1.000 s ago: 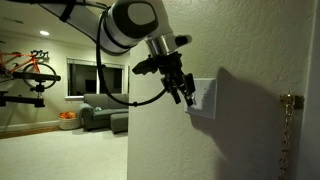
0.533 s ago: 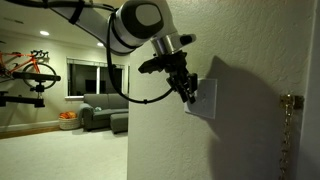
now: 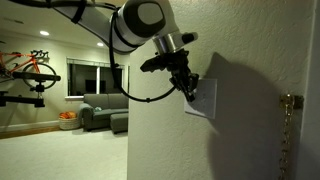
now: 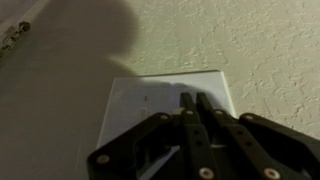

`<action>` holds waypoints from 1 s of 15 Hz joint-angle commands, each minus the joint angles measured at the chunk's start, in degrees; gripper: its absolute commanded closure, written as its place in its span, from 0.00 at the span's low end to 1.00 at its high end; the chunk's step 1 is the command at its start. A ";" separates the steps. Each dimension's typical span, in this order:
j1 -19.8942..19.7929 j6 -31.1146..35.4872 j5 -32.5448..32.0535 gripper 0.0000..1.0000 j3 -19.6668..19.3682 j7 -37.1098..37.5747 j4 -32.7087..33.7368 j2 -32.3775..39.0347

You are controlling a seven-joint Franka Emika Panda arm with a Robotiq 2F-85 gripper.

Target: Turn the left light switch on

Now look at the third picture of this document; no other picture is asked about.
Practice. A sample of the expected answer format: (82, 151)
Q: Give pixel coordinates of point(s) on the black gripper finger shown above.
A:
(196, 81)
(190, 95)

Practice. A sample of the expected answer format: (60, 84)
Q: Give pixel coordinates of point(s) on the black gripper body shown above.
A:
(176, 65)

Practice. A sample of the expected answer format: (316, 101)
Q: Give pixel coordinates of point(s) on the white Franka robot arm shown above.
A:
(133, 20)

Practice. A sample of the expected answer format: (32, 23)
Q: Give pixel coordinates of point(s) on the recessed ceiling light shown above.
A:
(100, 44)
(44, 33)

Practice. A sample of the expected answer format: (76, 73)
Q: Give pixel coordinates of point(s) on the grey ottoman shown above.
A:
(119, 122)

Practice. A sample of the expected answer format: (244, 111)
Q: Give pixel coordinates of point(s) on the white framed window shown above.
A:
(93, 78)

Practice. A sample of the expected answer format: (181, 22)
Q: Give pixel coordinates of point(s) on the grey sofa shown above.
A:
(103, 111)

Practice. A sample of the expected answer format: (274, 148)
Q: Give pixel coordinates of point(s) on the orange balls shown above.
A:
(67, 115)

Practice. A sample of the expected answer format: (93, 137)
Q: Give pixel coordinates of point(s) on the wicker basket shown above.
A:
(69, 123)

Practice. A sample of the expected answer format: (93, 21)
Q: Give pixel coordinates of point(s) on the orange bicycle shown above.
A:
(23, 65)

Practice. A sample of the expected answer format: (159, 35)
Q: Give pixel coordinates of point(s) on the black stand bar with clamp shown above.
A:
(23, 100)

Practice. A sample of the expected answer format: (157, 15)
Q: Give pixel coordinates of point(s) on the wooden baseboard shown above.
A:
(26, 130)

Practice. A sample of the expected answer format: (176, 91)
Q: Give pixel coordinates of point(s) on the white double switch plate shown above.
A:
(205, 100)

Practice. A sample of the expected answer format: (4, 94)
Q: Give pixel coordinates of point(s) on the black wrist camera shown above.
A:
(153, 64)

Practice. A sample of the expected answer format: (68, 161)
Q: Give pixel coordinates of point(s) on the white door frame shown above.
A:
(310, 100)

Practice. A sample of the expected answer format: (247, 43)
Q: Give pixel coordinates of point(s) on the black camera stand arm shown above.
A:
(36, 77)

